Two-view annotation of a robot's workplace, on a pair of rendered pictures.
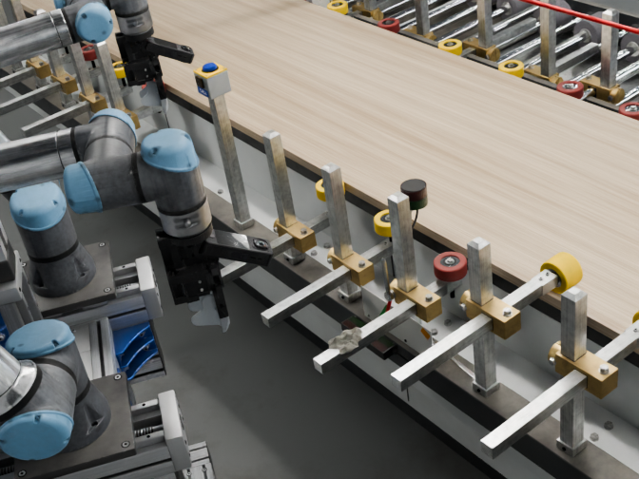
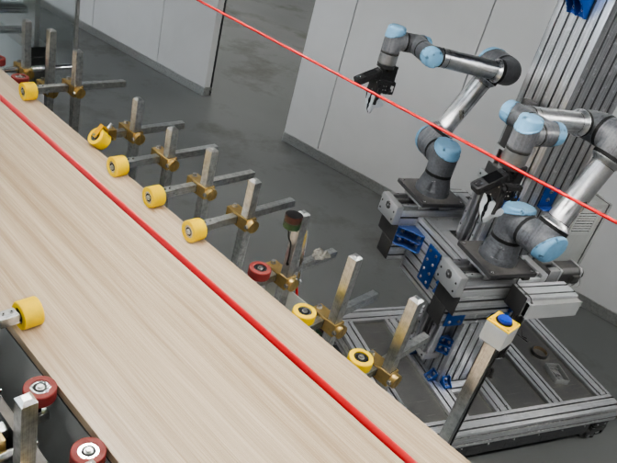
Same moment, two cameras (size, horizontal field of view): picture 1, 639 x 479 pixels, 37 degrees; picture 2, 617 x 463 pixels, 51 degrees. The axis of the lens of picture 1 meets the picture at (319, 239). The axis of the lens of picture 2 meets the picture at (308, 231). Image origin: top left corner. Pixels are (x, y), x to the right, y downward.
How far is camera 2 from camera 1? 3.73 m
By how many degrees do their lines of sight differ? 112
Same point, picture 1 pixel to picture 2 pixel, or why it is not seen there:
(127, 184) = not seen: hidden behind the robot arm
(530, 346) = not seen: hidden behind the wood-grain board
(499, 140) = (200, 378)
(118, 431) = (409, 183)
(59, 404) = (421, 133)
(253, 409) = not seen: outside the picture
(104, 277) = (472, 250)
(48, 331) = (444, 143)
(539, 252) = (198, 262)
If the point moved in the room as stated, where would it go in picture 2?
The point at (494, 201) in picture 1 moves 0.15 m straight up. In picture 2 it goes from (220, 308) to (229, 269)
